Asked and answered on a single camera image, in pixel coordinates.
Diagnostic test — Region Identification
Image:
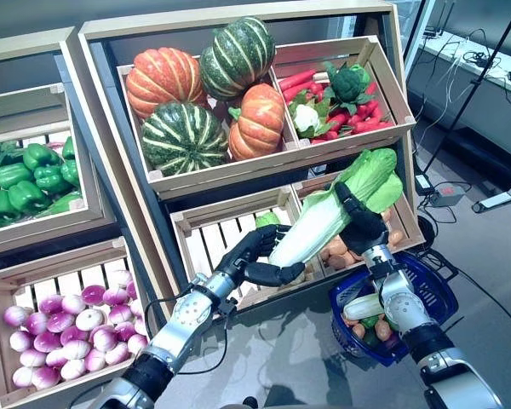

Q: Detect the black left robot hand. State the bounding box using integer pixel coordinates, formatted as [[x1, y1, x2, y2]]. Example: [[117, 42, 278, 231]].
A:
[[215, 223, 307, 287]]

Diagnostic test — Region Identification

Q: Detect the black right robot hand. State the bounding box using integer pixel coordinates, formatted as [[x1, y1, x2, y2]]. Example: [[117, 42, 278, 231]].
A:
[[334, 181, 391, 259]]

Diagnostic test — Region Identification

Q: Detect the blue plastic shopping basket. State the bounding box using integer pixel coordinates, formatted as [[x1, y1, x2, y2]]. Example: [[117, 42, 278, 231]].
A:
[[328, 251, 460, 368]]

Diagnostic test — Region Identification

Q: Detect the black round base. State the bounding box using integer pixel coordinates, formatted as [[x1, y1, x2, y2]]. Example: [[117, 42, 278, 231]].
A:
[[416, 215, 439, 248]]

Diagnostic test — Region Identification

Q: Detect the grey box red label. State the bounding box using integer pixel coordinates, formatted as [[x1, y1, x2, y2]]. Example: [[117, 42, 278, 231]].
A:
[[429, 183, 468, 209]]

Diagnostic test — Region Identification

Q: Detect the wide wooden crate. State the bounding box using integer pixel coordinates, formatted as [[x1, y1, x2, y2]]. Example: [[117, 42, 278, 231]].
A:
[[117, 63, 301, 193]]

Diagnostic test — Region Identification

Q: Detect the green striped pumpkin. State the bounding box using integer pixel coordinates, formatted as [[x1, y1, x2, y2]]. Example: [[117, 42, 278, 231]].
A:
[[140, 101, 230, 176], [198, 16, 277, 102]]

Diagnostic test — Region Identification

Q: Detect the white cauliflower with leaves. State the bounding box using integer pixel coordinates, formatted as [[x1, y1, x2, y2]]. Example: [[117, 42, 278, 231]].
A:
[[287, 91, 337, 140]]

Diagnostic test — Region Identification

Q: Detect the small orange pumpkin green stem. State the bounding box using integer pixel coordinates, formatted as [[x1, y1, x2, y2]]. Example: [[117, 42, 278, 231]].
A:
[[227, 83, 286, 162]]

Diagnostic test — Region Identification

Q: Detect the green broccoli head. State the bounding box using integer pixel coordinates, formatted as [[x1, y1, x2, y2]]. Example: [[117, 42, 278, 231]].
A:
[[323, 61, 378, 116]]

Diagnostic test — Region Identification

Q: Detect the white desk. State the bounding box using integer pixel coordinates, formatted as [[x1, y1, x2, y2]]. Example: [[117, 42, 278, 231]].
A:
[[404, 29, 511, 214]]

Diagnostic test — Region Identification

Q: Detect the black tripod stand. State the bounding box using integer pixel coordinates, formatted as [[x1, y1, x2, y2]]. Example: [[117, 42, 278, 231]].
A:
[[421, 0, 511, 174]]

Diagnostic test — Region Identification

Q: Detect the large orange ribbed pumpkin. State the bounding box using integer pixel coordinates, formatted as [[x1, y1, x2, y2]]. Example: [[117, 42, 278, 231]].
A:
[[125, 46, 208, 120]]

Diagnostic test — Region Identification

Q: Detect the black router with antennas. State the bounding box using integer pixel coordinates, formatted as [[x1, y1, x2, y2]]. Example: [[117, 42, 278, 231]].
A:
[[423, 0, 451, 39]]

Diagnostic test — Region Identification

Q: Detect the tall wooden display shelf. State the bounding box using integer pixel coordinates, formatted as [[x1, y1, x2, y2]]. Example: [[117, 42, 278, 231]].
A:
[[77, 0, 418, 308]]

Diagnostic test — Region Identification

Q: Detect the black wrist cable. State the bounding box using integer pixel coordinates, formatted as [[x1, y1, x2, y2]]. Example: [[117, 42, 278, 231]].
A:
[[142, 296, 239, 376]]

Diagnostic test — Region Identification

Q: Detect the black floor cable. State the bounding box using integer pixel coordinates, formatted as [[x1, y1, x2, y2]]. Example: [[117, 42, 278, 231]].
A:
[[451, 262, 511, 330]]

